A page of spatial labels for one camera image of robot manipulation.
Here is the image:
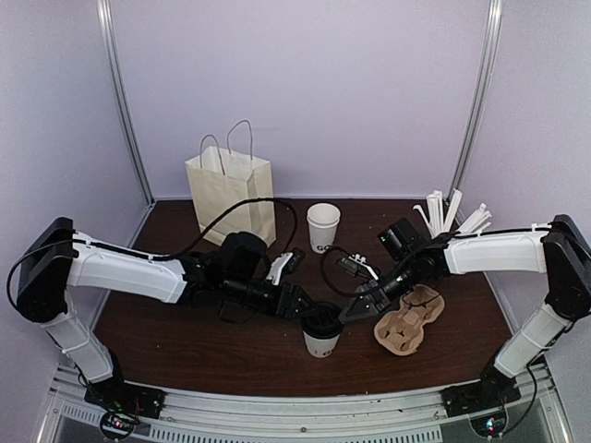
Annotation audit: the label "aluminium frame post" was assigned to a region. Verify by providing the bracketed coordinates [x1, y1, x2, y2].
[97, 0, 155, 206]
[450, 0, 504, 191]

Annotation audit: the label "white paper cup stack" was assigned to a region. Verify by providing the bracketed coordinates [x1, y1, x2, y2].
[307, 203, 341, 254]

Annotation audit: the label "black cup lid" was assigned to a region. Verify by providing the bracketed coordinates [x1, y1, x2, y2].
[300, 302, 344, 340]

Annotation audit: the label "right aluminium frame post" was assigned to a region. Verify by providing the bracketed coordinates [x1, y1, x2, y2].
[450, 0, 504, 191]

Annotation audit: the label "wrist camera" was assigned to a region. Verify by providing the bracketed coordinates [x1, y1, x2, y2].
[266, 247, 306, 285]
[335, 254, 379, 281]

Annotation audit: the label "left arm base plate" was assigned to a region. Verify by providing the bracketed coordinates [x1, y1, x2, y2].
[84, 382, 165, 441]

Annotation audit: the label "white paper bag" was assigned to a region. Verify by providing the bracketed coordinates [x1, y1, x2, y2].
[185, 134, 276, 251]

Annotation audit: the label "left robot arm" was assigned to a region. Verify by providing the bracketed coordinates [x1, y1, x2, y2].
[8, 217, 322, 410]

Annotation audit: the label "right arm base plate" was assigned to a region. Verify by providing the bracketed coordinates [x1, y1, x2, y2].
[440, 380, 521, 439]

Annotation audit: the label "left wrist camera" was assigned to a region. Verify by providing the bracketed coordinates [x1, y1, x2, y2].
[266, 247, 306, 285]

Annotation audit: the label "left aluminium frame post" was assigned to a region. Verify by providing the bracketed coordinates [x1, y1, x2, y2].
[97, 0, 155, 206]

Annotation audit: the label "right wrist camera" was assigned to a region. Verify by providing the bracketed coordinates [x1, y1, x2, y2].
[335, 254, 379, 281]

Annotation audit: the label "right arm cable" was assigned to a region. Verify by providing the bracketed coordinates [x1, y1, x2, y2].
[320, 245, 366, 296]

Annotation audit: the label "white wrapped stirrers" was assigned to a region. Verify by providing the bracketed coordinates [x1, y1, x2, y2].
[413, 188, 491, 238]

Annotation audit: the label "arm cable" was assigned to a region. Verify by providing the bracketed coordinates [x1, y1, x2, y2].
[320, 245, 366, 296]
[6, 197, 299, 319]

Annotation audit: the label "cardboard cup carrier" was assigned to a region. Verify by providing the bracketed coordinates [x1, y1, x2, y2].
[373, 284, 445, 356]

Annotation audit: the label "front aluminium rail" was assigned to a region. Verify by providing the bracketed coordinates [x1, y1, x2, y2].
[39, 364, 569, 443]

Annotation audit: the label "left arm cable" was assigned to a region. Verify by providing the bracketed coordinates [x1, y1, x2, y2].
[6, 197, 299, 319]

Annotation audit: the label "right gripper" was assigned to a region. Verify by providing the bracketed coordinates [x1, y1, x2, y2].
[339, 255, 421, 322]

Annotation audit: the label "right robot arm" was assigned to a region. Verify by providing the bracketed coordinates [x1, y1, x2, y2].
[340, 215, 590, 408]

